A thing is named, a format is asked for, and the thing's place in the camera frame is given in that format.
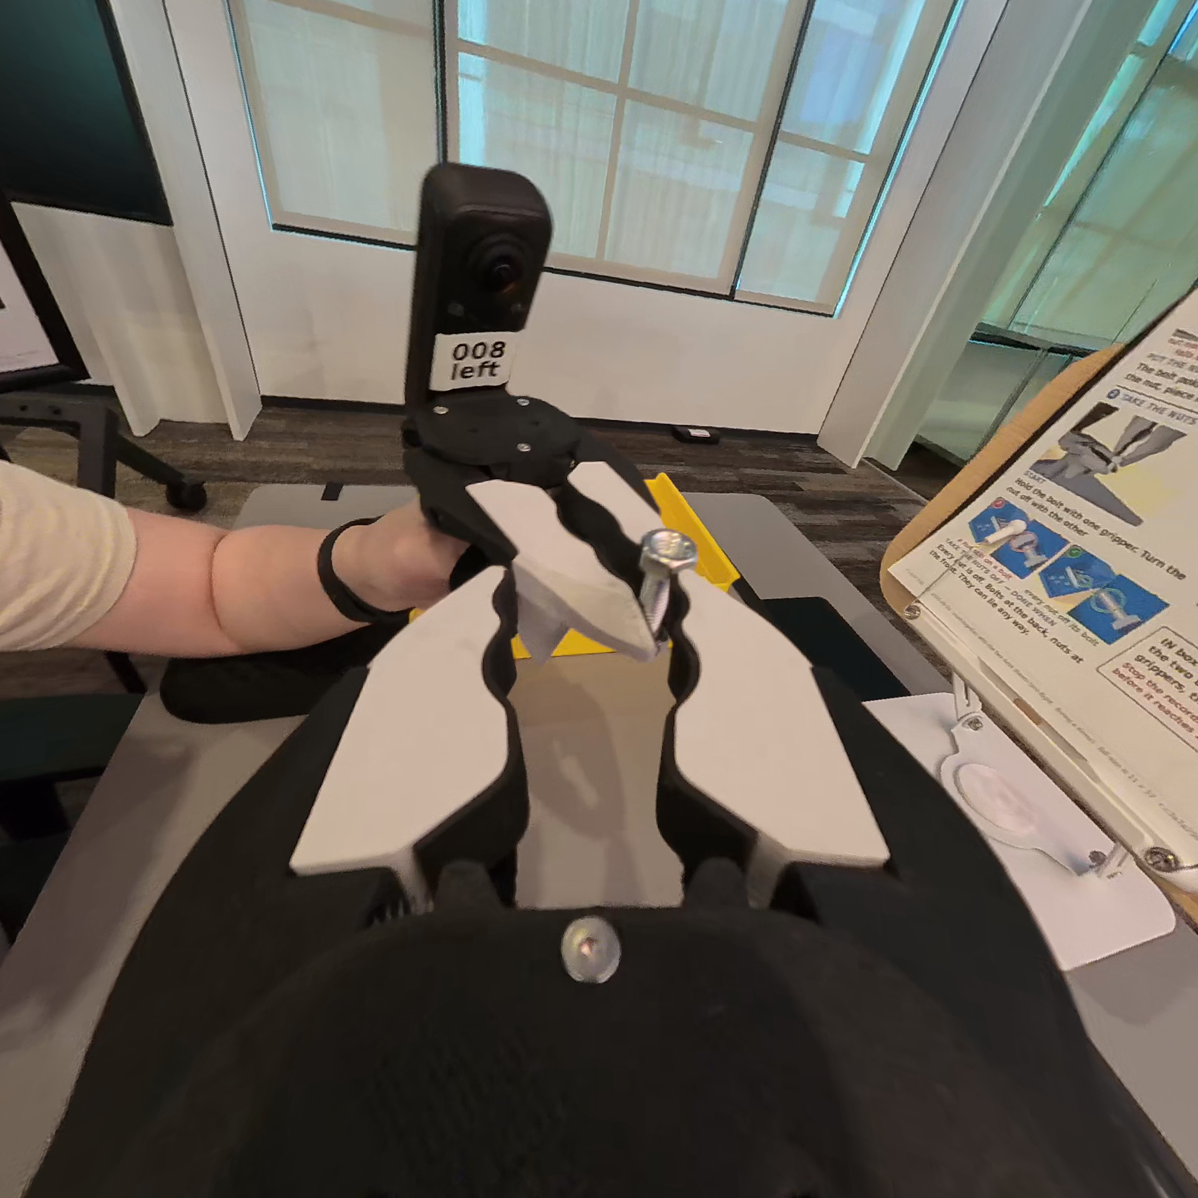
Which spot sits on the black framed floor sign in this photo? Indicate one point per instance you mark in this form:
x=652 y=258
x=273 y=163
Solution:
x=19 y=309

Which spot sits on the dark chair armrest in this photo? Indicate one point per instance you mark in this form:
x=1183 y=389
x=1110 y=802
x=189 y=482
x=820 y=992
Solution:
x=56 y=777

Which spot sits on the person's left hand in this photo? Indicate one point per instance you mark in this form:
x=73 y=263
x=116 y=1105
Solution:
x=393 y=563

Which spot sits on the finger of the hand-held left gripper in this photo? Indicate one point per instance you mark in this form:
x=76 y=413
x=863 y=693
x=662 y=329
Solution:
x=608 y=497
x=542 y=553

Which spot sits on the yellow plastic bin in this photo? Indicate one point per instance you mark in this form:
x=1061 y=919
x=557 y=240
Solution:
x=713 y=563

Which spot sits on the small black floor box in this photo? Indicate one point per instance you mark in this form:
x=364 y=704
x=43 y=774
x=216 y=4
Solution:
x=695 y=434

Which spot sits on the instruction sheet board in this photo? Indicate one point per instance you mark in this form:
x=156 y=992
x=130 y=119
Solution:
x=1076 y=581

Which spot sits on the dark wall screen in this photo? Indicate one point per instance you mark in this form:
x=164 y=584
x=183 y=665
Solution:
x=66 y=94

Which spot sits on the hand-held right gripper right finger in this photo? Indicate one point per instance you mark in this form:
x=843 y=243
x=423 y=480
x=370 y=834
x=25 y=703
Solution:
x=776 y=740

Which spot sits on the silver hex bolt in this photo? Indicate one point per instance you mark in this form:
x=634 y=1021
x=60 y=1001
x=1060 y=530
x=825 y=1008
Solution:
x=656 y=604

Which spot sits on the person's left forearm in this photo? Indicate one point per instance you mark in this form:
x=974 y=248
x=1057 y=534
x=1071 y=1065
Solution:
x=234 y=590

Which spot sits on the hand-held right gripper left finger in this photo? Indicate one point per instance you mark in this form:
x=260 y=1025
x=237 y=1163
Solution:
x=421 y=740

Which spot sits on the white stand base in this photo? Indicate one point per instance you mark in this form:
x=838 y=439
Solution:
x=1030 y=842

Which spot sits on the white framed glass window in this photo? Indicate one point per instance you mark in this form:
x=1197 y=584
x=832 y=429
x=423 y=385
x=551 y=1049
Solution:
x=655 y=141

